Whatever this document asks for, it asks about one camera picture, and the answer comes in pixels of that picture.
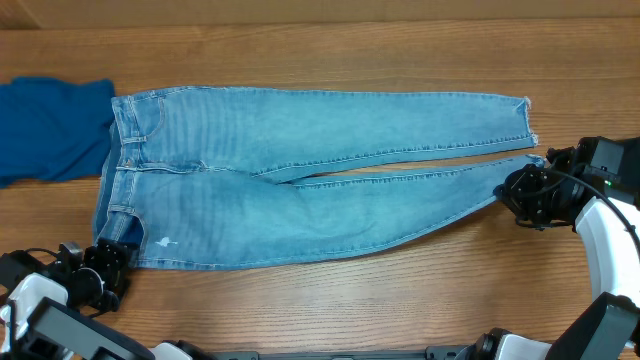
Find light blue denim jeans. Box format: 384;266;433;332
94;86;543;270

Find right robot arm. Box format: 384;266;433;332
456;137;639;360

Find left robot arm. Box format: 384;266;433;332
1;239;210;360

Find dark blue t-shirt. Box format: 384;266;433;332
1;77;115;188

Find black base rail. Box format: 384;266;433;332
149;339;481;360

